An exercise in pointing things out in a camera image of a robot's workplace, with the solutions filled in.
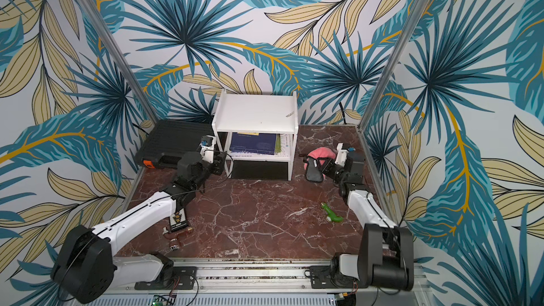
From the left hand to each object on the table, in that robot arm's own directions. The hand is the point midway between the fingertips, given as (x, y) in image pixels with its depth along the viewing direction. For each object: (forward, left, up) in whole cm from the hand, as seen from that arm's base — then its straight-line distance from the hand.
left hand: (220, 152), depth 82 cm
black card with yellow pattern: (-20, +17, -19) cm, 32 cm away
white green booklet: (+4, -22, -1) cm, 23 cm away
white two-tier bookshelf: (+8, -14, +14) cm, 21 cm away
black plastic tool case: (+24, +36, -21) cm, 48 cm away
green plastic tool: (-18, -45, -19) cm, 52 cm away
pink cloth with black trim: (-1, -38, -4) cm, 38 cm away
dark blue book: (+5, -14, -1) cm, 15 cm away
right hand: (+2, -40, -5) cm, 40 cm away
